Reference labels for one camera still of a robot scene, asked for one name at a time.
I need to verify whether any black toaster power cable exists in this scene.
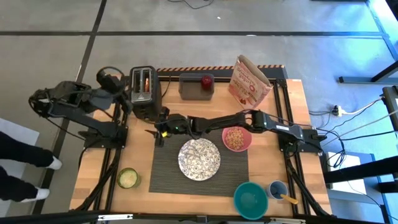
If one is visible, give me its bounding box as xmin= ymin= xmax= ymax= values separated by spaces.
xmin=161 ymin=75 xmax=172 ymax=99

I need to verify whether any silver metal bracket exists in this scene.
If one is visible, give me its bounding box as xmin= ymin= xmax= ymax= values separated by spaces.
xmin=269 ymin=217 xmax=307 ymax=224
xmin=97 ymin=213 xmax=134 ymax=222

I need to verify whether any cereal rings heap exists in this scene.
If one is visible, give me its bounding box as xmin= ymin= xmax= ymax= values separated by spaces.
xmin=228 ymin=127 xmax=245 ymax=151

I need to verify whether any yellow-handled spoon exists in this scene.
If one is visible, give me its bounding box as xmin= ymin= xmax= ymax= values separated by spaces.
xmin=279 ymin=193 xmax=300 ymax=205

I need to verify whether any white power cable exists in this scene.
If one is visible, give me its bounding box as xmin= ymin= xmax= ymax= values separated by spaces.
xmin=341 ymin=97 xmax=386 ymax=115

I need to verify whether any hazard-striped black floor mat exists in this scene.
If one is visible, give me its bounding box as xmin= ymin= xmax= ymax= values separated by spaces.
xmin=155 ymin=64 xmax=289 ymax=80

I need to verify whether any white box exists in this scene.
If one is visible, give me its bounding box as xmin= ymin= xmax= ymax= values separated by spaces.
xmin=325 ymin=151 xmax=379 ymax=203

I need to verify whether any grey desk foot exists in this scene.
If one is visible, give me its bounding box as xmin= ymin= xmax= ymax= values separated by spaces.
xmin=338 ymin=60 xmax=398 ymax=85

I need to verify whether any grey cable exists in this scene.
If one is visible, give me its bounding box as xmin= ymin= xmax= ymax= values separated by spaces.
xmin=338 ymin=110 xmax=398 ymax=135

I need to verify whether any grey woven placemat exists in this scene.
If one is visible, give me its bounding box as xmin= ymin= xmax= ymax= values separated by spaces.
xmin=148 ymin=128 xmax=250 ymax=198

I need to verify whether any blue cup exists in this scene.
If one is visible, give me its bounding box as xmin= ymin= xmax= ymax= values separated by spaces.
xmin=267 ymin=179 xmax=290 ymax=201

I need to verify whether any black table frame cross rail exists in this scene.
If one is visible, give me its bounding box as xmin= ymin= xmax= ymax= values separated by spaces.
xmin=157 ymin=76 xmax=280 ymax=83

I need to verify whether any grey plastic bin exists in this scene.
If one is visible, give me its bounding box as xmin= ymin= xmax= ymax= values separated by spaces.
xmin=178 ymin=72 xmax=216 ymax=101

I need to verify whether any person's leg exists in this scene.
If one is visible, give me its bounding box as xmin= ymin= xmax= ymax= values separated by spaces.
xmin=0 ymin=166 xmax=40 ymax=203
xmin=0 ymin=130 xmax=54 ymax=169

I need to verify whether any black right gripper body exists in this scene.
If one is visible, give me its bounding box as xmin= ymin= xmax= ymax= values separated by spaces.
xmin=155 ymin=106 xmax=192 ymax=147

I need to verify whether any black aluminium crossbar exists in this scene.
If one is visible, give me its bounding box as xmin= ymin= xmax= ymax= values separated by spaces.
xmin=0 ymin=210 xmax=398 ymax=224

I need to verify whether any black cable bundle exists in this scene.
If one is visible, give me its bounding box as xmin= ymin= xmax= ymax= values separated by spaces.
xmin=307 ymin=108 xmax=398 ymax=170

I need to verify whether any black floor cable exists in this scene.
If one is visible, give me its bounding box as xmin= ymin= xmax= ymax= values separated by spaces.
xmin=167 ymin=0 xmax=216 ymax=10

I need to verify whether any black desk leg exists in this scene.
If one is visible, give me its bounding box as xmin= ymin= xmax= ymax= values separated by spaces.
xmin=323 ymin=154 xmax=398 ymax=185

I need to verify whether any green drinking glass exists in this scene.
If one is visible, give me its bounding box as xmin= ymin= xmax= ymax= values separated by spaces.
xmin=116 ymin=167 xmax=142 ymax=190

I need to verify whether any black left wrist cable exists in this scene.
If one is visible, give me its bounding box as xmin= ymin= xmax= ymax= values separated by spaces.
xmin=95 ymin=65 xmax=126 ymax=91

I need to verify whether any teal bowl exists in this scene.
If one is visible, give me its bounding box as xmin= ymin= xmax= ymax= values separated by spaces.
xmin=233 ymin=181 xmax=269 ymax=221

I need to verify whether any red apple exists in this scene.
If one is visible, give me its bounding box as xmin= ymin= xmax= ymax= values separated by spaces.
xmin=200 ymin=75 xmax=214 ymax=91

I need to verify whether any pink strawberry yogurt cereal bag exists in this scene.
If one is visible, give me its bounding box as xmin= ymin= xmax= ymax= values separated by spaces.
xmin=227 ymin=54 xmax=275 ymax=114

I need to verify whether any white blue patterned plate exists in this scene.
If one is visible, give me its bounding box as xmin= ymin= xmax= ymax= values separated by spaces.
xmin=177 ymin=138 xmax=222 ymax=182

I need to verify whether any black two-slot toaster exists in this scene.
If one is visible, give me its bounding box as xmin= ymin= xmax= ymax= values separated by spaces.
xmin=128 ymin=65 xmax=164 ymax=123

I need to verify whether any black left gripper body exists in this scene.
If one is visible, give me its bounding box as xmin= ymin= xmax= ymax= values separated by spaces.
xmin=97 ymin=71 xmax=124 ymax=94

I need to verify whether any person's foot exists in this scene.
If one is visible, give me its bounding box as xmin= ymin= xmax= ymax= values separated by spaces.
xmin=21 ymin=187 xmax=51 ymax=203
xmin=46 ymin=156 xmax=63 ymax=171

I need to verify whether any pink ceramic bowl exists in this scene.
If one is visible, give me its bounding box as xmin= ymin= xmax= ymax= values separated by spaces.
xmin=221 ymin=125 xmax=253 ymax=153

